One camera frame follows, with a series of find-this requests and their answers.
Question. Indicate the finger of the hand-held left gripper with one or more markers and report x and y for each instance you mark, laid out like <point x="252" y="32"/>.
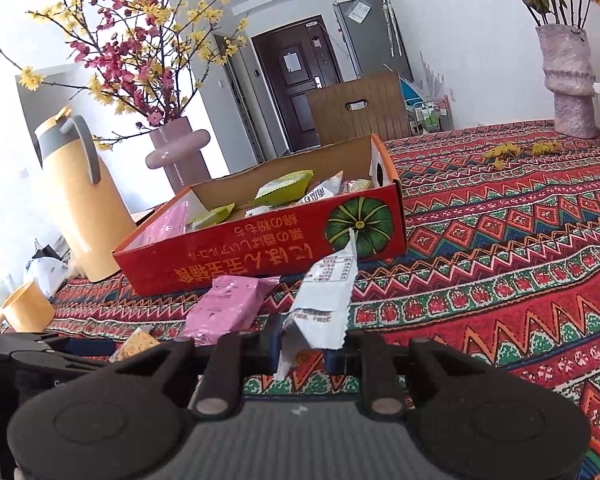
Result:
<point x="90" y="346"/>
<point x="55" y="362"/>

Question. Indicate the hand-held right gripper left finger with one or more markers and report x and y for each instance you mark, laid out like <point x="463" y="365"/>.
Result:
<point x="230" y="355"/>

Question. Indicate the yellow cup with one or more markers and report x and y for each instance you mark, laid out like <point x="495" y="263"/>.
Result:
<point x="27" y="307"/>

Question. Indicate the textured pink vase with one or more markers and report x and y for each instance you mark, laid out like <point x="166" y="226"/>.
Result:
<point x="570" y="90"/>

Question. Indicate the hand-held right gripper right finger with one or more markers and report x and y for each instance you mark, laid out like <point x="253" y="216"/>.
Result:
<point x="332" y="365"/>

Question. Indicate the yellow thermos jug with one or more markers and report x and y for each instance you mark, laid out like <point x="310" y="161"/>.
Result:
<point x="90" y="210"/>

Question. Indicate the fallen yellow petals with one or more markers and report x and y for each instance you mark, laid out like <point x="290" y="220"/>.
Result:
<point x="502" y="151"/>

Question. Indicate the pink and yellow blossom branches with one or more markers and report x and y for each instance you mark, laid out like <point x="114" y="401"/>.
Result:
<point x="135" y="60"/>

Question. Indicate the dark brown door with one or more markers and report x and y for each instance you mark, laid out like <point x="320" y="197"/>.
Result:
<point x="300" y="105"/>

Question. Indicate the brown chair back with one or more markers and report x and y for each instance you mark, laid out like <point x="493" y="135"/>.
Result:
<point x="380" y="115"/>

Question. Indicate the pink snack packet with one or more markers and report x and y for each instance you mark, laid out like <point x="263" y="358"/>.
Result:
<point x="165" y="225"/>
<point x="225" y="310"/>

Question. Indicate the pink glass vase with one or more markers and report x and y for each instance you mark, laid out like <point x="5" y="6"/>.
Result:
<point x="180" y="160"/>

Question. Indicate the white plastic bag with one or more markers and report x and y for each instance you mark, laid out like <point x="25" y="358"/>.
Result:
<point x="45" y="275"/>

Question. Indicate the white folded umbrella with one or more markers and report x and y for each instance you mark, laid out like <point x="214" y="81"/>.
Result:
<point x="389" y="25"/>

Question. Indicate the red cardboard box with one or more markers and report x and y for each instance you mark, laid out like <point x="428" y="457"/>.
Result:
<point x="260" y="250"/>

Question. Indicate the grey refrigerator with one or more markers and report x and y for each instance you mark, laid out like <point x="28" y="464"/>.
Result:
<point x="375" y="45"/>

